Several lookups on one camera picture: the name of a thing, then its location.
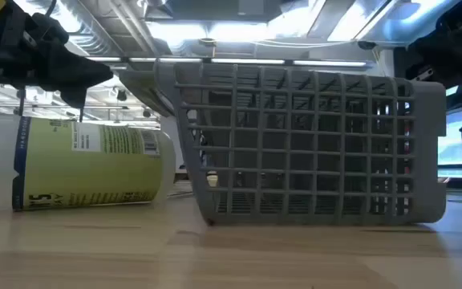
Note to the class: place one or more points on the glass window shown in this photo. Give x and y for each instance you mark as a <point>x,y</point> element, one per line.
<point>451,140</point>

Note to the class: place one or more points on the grey plastic silverware basket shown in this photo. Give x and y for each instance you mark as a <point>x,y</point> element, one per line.
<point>429,160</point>

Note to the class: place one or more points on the green-labelled spray bottle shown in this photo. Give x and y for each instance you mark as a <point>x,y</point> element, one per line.
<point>74,172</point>

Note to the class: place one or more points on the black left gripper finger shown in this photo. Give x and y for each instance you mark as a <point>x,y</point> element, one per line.
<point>66,68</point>
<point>76,98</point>

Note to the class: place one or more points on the black ceiling spotlight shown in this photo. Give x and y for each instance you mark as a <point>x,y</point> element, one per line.
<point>147,112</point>
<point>122,95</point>

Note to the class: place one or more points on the black background frame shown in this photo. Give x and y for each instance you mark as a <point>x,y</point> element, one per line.
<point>21,100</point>

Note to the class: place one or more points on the black ceiling camera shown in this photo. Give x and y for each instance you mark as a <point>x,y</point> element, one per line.
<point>366,45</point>

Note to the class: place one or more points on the long ceiling light strip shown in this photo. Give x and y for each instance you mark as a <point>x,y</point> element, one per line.
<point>247,61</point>

